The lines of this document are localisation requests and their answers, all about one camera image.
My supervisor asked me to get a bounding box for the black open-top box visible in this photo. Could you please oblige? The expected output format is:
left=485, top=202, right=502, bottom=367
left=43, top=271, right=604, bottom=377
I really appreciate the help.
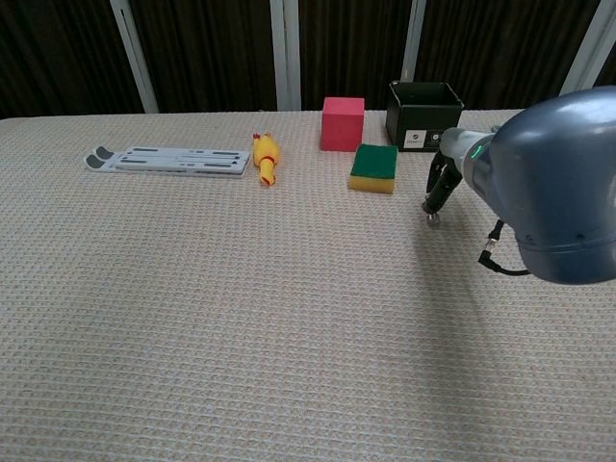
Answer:
left=385, top=80, right=466, bottom=154

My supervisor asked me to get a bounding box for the yellow rubber chicken toy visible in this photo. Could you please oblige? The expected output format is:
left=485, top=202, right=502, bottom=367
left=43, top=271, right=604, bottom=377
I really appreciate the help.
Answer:
left=252, top=131, right=281, bottom=189

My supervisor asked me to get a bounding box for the white folding laptop stand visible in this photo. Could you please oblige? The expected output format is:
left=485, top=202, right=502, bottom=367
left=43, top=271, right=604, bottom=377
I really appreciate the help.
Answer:
left=84, top=145, right=251, bottom=180

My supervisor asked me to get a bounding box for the red foam cube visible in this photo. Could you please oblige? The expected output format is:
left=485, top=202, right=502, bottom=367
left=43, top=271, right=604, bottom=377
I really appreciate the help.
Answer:
left=320, top=96, right=366, bottom=153

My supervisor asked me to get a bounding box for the beige woven tablecloth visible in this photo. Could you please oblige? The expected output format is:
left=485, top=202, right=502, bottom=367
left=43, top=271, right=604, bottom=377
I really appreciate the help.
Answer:
left=0, top=108, right=616, bottom=462

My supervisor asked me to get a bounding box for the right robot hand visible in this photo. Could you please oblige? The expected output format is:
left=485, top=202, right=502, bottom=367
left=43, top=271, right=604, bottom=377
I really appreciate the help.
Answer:
left=421, top=127, right=478, bottom=216

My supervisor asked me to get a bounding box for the green and yellow sponge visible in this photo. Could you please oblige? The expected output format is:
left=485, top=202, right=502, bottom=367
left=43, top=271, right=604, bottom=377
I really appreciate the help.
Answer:
left=347, top=142, right=399, bottom=195

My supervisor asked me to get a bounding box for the black cable with connector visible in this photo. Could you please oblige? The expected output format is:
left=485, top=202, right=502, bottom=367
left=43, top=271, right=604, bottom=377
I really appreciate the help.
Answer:
left=476, top=218, right=532, bottom=277

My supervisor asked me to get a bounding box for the dark brown curtain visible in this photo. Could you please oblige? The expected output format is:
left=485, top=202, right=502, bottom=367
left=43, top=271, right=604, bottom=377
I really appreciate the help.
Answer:
left=0, top=0, right=616, bottom=120

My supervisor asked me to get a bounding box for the white metal post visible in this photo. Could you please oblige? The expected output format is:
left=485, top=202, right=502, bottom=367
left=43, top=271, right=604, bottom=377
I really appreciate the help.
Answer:
left=400, top=0, right=427, bottom=84
left=559, top=0, right=616, bottom=96
left=109, top=0, right=161, bottom=115
left=269, top=0, right=302, bottom=113

